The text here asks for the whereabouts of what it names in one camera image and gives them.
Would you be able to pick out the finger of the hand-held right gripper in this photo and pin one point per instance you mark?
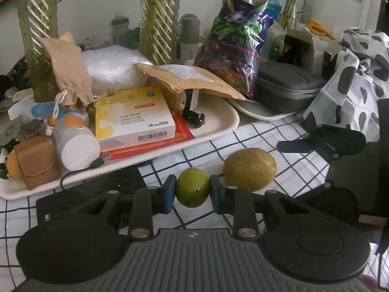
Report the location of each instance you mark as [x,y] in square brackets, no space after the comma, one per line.
[294,146]

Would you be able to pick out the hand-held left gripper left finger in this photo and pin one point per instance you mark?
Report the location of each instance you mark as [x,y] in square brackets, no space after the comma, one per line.
[170,194]

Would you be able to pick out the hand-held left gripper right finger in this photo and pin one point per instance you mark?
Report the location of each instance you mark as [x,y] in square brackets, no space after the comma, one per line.
[214,197]

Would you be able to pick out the small green fruit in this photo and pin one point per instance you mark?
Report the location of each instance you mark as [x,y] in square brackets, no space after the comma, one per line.
[192,187]

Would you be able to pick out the black white checked tablecloth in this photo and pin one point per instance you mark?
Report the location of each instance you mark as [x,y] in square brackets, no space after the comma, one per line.
[258,133]

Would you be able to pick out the yellow green mango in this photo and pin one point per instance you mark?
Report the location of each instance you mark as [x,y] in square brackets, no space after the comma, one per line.
[250,168]

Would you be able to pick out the white flat plate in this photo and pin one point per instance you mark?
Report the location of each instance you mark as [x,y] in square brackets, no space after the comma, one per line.
[261,114]

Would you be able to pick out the cow print cloth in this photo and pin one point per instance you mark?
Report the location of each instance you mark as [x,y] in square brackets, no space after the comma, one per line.
[343,91]

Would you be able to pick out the grey zipper case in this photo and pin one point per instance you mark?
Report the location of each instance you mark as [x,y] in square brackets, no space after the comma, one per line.
[288,85]

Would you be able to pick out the white oval tray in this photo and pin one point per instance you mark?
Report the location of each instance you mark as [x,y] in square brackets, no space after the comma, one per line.
[218,121]

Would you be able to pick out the black power bank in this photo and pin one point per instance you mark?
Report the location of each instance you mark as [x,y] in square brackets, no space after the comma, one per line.
[91,188]

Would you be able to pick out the small black plug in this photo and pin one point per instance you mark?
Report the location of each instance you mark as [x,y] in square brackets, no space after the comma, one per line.
[194,118]

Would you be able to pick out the yellow white medicine box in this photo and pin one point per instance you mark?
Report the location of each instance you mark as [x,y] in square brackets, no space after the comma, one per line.
[130,115]

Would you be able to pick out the open cardboard box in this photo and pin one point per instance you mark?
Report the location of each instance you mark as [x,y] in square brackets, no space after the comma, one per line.
[304,51]

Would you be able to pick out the wooden block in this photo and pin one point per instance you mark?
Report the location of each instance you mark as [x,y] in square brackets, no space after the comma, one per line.
[177,99]

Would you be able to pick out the white plastic bottle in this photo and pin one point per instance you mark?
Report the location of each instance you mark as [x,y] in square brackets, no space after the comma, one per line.
[77,146]

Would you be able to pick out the purple snack bag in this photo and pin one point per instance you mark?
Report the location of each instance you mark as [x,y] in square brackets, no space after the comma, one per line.
[234,51]

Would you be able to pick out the brown paper envelope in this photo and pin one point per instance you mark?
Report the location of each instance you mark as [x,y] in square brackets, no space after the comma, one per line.
[188,79]

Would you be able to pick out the orange cloth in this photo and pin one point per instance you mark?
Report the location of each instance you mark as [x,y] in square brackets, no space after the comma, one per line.
[319,27]

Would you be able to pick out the brown leather pouch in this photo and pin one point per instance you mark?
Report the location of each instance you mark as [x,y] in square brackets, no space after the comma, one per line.
[36,164]

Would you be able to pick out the white plastic bag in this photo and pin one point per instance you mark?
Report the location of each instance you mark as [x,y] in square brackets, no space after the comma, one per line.
[112,67]

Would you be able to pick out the small glass vase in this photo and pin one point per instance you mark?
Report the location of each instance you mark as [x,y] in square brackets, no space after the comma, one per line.
[290,6]

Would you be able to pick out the grey bottle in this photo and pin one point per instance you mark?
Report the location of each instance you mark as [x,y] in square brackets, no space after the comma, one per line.
[190,33]

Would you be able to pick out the tall ribbed glass vase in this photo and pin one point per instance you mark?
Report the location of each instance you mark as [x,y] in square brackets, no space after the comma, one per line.
[38,36]
[158,21]

